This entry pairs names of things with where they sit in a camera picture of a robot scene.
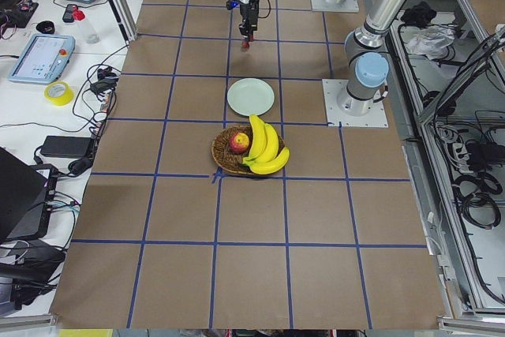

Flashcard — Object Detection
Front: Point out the wicker basket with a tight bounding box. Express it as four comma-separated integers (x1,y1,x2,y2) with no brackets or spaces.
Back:
211,125,286,176

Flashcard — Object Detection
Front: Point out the teach pendant near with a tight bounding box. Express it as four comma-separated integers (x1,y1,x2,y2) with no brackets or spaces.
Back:
8,34,76,84

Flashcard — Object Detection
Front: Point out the black laptop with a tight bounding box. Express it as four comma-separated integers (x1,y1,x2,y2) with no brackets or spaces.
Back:
1,148,57,242

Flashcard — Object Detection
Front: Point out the clear bottle red cap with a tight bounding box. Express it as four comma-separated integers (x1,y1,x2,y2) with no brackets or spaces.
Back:
72,6,99,44

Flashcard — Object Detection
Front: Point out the red apple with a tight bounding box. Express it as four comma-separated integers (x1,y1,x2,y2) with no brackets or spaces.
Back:
229,132,250,154

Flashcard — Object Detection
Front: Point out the light green plate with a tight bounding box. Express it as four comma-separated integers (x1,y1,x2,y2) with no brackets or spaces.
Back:
227,78,275,116

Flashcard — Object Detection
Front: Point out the yellow tape roll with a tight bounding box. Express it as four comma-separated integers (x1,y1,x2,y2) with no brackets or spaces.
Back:
44,81,74,107

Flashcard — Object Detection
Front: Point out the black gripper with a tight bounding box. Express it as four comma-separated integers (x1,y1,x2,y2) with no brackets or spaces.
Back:
239,0,260,51

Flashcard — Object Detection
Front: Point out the yellow banana bunch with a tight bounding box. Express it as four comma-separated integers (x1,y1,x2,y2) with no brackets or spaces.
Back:
242,114,290,175

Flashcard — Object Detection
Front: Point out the black power adapter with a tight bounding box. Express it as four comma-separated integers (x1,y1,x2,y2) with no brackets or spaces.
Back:
40,136,92,159

